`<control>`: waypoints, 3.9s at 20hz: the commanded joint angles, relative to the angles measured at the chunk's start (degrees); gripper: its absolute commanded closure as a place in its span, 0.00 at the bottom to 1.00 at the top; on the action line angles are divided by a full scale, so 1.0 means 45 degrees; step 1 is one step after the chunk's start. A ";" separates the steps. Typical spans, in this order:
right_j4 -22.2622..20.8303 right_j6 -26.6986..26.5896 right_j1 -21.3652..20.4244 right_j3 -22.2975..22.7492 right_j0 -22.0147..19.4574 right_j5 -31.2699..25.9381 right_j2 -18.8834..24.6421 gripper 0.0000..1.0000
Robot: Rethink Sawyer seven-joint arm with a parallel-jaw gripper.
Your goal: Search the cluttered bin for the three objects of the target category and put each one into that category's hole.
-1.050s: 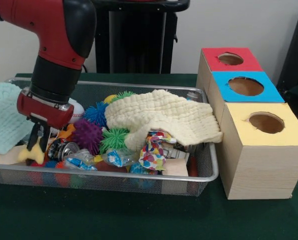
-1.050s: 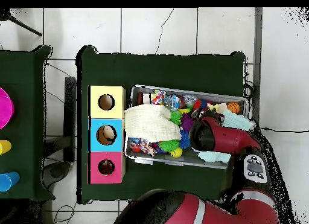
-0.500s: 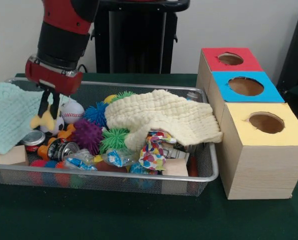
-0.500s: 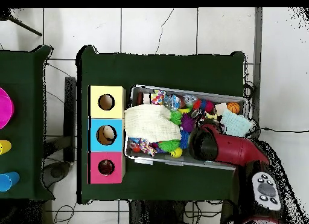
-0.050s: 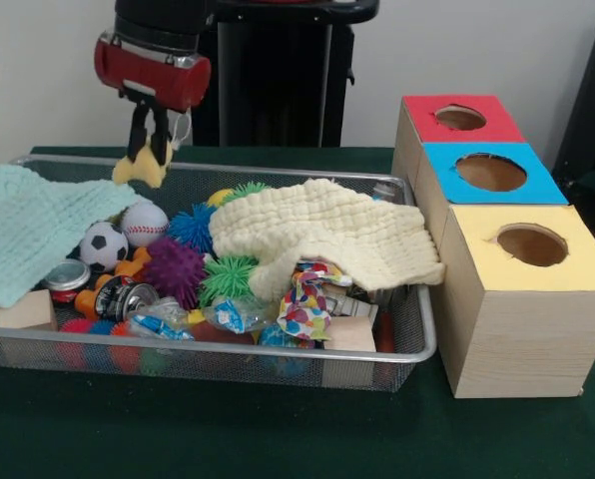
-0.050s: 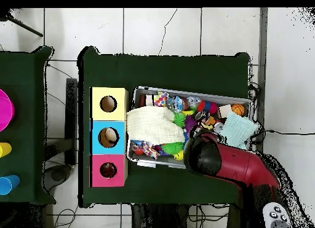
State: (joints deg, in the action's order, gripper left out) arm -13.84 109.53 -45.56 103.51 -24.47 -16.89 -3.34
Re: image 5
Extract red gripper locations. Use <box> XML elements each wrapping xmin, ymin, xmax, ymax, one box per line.
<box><xmin>93</xmin><ymin>32</ymin><xmax>213</xmax><ymax>167</ymax></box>

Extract yellow plush toy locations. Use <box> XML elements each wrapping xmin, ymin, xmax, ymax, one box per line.
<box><xmin>111</xmin><ymin>134</ymin><xmax>175</xmax><ymax>190</ymax></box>

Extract mint waffle cloth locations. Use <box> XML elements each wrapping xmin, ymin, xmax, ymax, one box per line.
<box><xmin>0</xmin><ymin>162</ymin><xmax>152</xmax><ymax>309</ymax></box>

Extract shallow mesh bin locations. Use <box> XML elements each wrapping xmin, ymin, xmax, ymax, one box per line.
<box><xmin>0</xmin><ymin>154</ymin><xmax>438</xmax><ymax>394</ymax></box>

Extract wooden box with three holes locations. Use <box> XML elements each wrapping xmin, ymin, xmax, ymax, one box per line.
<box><xmin>391</xmin><ymin>94</ymin><xmax>595</xmax><ymax>399</ymax></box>

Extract white baseball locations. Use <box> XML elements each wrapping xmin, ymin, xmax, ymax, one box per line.
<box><xmin>121</xmin><ymin>201</ymin><xmax>170</xmax><ymax>249</ymax></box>

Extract yellow ball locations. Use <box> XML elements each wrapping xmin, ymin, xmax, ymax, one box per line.
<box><xmin>206</xmin><ymin>188</ymin><xmax>235</xmax><ymax>208</ymax></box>

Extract blue spiky ball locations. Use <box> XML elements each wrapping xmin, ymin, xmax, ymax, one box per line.
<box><xmin>166</xmin><ymin>203</ymin><xmax>217</xmax><ymax>250</ymax></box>

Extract green spiky ball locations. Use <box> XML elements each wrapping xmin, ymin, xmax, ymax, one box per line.
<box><xmin>225</xmin><ymin>182</ymin><xmax>274</xmax><ymax>204</ymax></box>
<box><xmin>200</xmin><ymin>256</ymin><xmax>259</xmax><ymax>306</ymax></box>

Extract black and white soccer ball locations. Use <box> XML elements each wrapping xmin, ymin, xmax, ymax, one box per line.
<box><xmin>79</xmin><ymin>221</ymin><xmax>130</xmax><ymax>274</ymax></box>

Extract orange plastic toy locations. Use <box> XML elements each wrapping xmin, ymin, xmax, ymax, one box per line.
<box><xmin>75</xmin><ymin>246</ymin><xmax>153</xmax><ymax>320</ymax></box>

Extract purple spiky ball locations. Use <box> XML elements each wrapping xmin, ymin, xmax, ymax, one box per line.
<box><xmin>142</xmin><ymin>237</ymin><xmax>208</xmax><ymax>311</ymax></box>

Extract black drink can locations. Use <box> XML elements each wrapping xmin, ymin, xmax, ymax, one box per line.
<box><xmin>93</xmin><ymin>276</ymin><xmax>160</xmax><ymax>323</ymax></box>

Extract red drink can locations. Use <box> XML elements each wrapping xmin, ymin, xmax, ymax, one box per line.
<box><xmin>41</xmin><ymin>257</ymin><xmax>93</xmax><ymax>304</ymax></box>

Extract cream waffle cloth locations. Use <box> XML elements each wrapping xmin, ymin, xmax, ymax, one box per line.
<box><xmin>207</xmin><ymin>178</ymin><xmax>447</xmax><ymax>304</ymax></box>

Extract clear packet with blue print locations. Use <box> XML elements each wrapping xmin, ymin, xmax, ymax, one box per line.
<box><xmin>203</xmin><ymin>296</ymin><xmax>275</xmax><ymax>335</ymax></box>

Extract plain wooden block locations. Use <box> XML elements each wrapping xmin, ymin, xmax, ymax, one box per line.
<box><xmin>0</xmin><ymin>288</ymin><xmax>59</xmax><ymax>333</ymax></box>

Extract colourful polka dot paper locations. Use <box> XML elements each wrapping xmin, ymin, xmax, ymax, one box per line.
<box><xmin>277</xmin><ymin>261</ymin><xmax>353</xmax><ymax>343</ymax></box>

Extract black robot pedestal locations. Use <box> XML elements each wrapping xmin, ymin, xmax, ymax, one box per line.
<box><xmin>192</xmin><ymin>0</ymin><xmax>381</xmax><ymax>148</ymax></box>

